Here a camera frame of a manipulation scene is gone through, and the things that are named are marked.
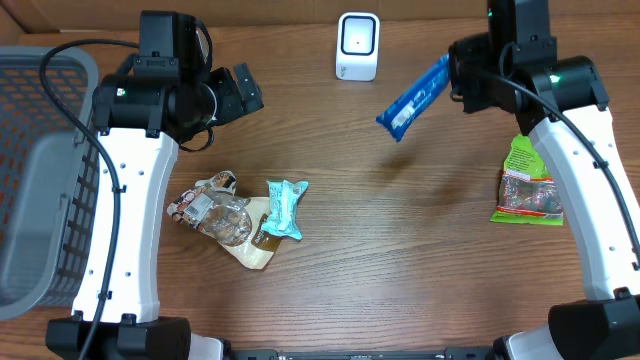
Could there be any blue cookie packet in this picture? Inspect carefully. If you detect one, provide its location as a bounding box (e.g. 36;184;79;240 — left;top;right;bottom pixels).
376;55;450;142

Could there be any teal snack packet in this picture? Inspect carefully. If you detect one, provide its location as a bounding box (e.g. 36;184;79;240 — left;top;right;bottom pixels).
262;180;309;240

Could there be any beige cookie pouch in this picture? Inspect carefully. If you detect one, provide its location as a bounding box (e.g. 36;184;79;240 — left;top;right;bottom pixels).
166;170;281;270

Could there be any green gummy candy bag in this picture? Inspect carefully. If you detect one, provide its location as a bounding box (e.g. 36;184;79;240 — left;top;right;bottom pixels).
490;134;564;226

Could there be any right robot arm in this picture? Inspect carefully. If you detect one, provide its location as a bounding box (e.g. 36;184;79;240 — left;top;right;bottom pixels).
449;0;639;360

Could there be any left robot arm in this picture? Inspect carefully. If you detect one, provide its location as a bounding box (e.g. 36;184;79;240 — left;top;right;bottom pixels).
46;11;264;359

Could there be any white barcode scanner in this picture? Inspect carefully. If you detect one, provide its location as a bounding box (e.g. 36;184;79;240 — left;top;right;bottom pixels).
335;12;380;82

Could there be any grey plastic shopping basket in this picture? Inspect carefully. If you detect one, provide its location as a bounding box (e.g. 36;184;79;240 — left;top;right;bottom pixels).
1;46;99;320

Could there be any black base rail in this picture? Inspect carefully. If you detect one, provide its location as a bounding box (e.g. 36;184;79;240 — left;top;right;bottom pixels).
222;346;502;360

